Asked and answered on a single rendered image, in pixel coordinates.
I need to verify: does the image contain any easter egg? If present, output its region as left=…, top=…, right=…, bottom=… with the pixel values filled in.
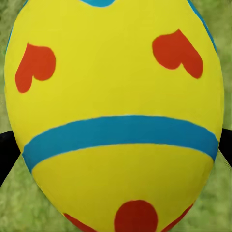
left=4, top=0, right=224, bottom=232

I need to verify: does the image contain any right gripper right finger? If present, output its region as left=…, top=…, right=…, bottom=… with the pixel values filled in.
left=218, top=129, right=232, bottom=167

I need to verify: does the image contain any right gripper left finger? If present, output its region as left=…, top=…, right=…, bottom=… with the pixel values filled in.
left=0, top=130, right=21, bottom=187

